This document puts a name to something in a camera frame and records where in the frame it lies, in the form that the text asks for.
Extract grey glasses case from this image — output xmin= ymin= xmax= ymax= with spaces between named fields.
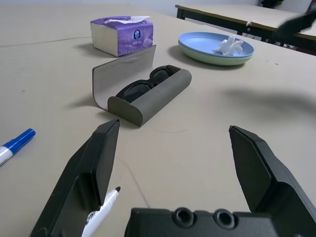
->
xmin=92 ymin=44 xmax=193 ymax=127

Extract white tissue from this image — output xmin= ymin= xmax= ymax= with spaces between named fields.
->
xmin=217 ymin=35 xmax=244 ymax=56

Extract blue plate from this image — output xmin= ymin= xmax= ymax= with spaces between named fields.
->
xmin=178 ymin=31 xmax=255 ymax=59

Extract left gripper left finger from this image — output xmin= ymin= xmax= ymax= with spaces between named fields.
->
xmin=29 ymin=118 xmax=121 ymax=237

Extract white marker blue cap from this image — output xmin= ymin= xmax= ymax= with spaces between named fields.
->
xmin=0 ymin=128 xmax=37 ymax=167

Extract green plate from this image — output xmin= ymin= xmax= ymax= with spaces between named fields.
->
xmin=179 ymin=44 xmax=254 ymax=67

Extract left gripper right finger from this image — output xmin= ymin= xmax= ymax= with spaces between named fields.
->
xmin=229 ymin=125 xmax=316 ymax=237

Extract white marker black tip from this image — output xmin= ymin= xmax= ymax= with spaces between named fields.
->
xmin=81 ymin=186 xmax=121 ymax=237

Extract black sunglasses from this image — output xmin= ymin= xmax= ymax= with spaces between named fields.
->
xmin=115 ymin=65 xmax=182 ymax=103

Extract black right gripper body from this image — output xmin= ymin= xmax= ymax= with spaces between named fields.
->
xmin=274 ymin=9 xmax=316 ymax=43

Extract beige side table black frame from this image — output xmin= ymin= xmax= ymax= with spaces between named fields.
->
xmin=175 ymin=3 xmax=297 ymax=38
xmin=249 ymin=14 xmax=316 ymax=50

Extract purple tissue box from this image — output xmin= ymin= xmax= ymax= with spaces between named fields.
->
xmin=90 ymin=15 xmax=154 ymax=58

